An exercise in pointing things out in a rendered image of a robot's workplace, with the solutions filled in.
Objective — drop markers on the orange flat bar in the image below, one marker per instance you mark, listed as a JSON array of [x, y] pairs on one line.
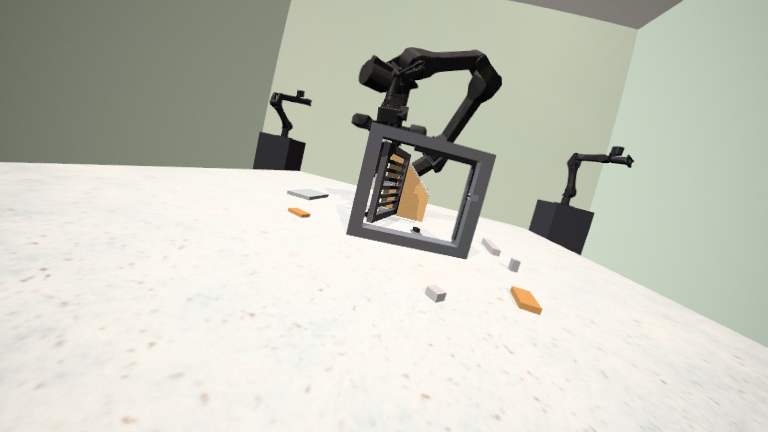
[[298, 212]]

